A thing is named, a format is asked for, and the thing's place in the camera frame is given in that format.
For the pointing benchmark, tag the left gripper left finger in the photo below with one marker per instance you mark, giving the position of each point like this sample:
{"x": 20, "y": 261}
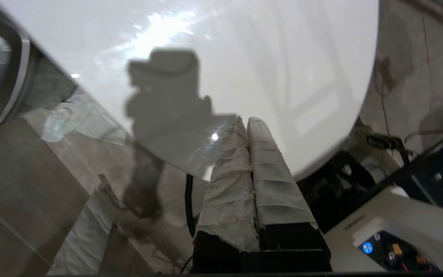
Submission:
{"x": 227, "y": 192}

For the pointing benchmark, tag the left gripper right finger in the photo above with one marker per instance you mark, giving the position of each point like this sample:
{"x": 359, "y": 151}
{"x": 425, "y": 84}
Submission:
{"x": 275, "y": 188}

